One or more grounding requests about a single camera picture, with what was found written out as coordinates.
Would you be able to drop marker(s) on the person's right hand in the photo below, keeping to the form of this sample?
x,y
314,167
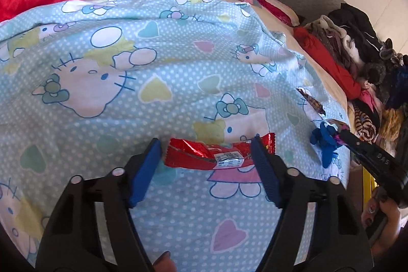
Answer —
x,y
384,224

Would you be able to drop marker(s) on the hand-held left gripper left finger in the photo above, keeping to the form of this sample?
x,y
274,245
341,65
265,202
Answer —
x,y
145,173

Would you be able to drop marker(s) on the person's left hand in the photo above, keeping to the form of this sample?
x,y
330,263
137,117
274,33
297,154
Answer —
x,y
165,262

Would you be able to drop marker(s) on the red snack wrapper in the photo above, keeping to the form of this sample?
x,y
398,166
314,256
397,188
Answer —
x,y
197,154

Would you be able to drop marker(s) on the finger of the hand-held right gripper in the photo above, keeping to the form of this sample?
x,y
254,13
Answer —
x,y
349,140

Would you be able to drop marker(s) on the pile of mixed clothes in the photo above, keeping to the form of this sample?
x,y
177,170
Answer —
x,y
350,33

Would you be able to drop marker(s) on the dark brown snack wrapper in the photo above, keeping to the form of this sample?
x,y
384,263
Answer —
x,y
312,101

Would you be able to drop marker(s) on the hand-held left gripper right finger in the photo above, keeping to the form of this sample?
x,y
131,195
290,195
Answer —
x,y
267,176

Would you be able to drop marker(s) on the red folded garment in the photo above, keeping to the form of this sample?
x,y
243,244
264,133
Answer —
x,y
331,68

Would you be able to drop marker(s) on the beige bed blanket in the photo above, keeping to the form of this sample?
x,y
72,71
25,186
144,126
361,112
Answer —
x,y
322,80

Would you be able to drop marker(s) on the dark red patterned cloth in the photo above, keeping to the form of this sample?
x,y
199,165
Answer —
x,y
280,9

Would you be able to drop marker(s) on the light blue cartoon cat blanket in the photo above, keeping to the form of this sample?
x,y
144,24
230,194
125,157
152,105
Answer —
x,y
178,74

